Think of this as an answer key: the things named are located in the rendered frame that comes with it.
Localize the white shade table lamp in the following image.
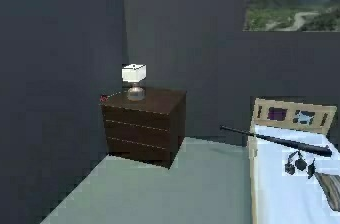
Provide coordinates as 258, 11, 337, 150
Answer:
121, 63, 147, 102

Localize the window with green view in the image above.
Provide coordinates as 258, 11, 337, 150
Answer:
243, 0, 340, 33

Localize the pale wood bed white sheet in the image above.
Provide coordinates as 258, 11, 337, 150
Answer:
247, 97, 340, 224

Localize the black baseball bat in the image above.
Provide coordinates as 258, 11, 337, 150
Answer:
219, 125, 333, 158

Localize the dark brown chest of drawers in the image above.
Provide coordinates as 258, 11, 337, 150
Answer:
100, 87, 188, 170

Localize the black lumpy object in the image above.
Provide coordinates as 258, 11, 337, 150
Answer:
284, 151, 317, 180

